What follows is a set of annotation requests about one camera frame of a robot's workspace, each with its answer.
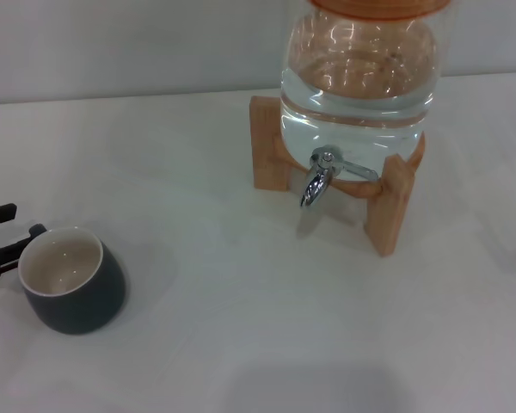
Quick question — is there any black cup with white inside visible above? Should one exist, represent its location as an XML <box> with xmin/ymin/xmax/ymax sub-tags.
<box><xmin>17</xmin><ymin>223</ymin><xmax>127</xmax><ymax>335</ymax></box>

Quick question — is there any chrome faucet with lever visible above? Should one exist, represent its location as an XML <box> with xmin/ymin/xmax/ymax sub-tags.
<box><xmin>298</xmin><ymin>145</ymin><xmax>379</xmax><ymax>212</ymax></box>

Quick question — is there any wooden dispenser stand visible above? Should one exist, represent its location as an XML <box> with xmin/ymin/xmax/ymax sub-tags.
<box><xmin>249</xmin><ymin>95</ymin><xmax>427</xmax><ymax>259</ymax></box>

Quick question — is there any clear glass water dispenser jar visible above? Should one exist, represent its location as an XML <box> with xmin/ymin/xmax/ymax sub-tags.
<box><xmin>279</xmin><ymin>8</ymin><xmax>440</xmax><ymax>182</ymax></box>

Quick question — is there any orange jar lid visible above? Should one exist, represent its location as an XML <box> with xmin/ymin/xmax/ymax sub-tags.
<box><xmin>304</xmin><ymin>0</ymin><xmax>451</xmax><ymax>22</ymax></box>

